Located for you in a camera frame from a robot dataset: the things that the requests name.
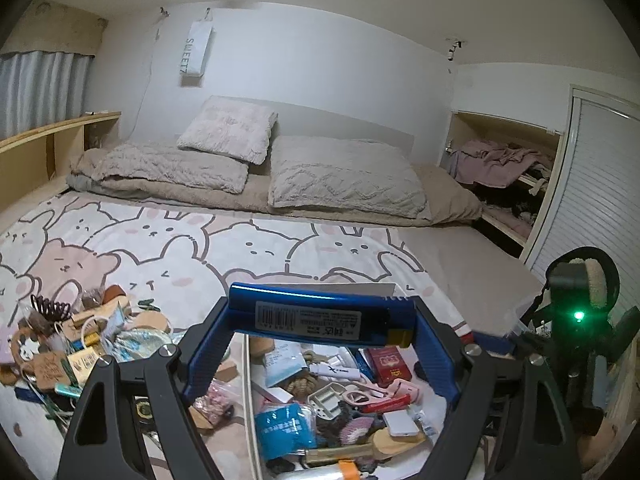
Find dark blue lighter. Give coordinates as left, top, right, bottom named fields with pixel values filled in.
left=228, top=283, right=416, bottom=347

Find wooden rectangular board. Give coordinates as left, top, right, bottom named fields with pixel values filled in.
left=369, top=428, right=426, bottom=460

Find black round tin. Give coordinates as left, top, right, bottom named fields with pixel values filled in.
left=134, top=396, right=153, bottom=422

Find bag of pink beads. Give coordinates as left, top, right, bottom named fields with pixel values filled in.
left=192, top=379, right=235, bottom=427

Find blue floral fabric pouch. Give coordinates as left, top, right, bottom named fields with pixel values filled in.
left=113, top=328, right=171, bottom=362

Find red cigarette pack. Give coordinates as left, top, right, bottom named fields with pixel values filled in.
left=364, top=347, right=412, bottom=387

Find cream cardboard box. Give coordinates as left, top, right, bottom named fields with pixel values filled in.
left=67, top=347, right=102, bottom=386

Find pink scissors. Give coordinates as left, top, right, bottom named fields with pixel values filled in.
left=342, top=379, right=422, bottom=408

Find blue tissue packet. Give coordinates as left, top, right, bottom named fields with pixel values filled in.
left=254, top=403, right=317, bottom=462

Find bunny print bed blanket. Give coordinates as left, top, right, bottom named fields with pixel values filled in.
left=0, top=188, right=482, bottom=480

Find wooden carved tag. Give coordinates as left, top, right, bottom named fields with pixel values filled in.
left=23, top=351, right=70, bottom=392

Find white louvered closet door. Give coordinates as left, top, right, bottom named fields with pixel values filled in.
left=525, top=88, right=639, bottom=323

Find white shoe box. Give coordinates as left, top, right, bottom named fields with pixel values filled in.
left=242, top=282, right=446, bottom=479

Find panda cork coaster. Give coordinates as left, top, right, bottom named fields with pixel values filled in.
left=11, top=327, right=46, bottom=365

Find pile of pink clothes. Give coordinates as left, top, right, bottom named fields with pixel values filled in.
left=449, top=139, right=552, bottom=188

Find folded beige quilt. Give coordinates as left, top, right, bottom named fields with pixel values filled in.
left=66, top=143, right=248, bottom=200

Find large beige quilted pillow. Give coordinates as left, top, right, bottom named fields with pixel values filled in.
left=268, top=136, right=426, bottom=219

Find wooden bedside shelf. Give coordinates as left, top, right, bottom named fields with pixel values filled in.
left=1, top=112, right=122, bottom=212

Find small fluffy beige pillow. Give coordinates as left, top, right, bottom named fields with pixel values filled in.
left=177, top=96, right=278, bottom=166

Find grey blue curtain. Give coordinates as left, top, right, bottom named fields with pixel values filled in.
left=0, top=51, right=93, bottom=139

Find white hanging sweet bag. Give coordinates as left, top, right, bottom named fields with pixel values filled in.
left=180, top=21, right=213, bottom=86

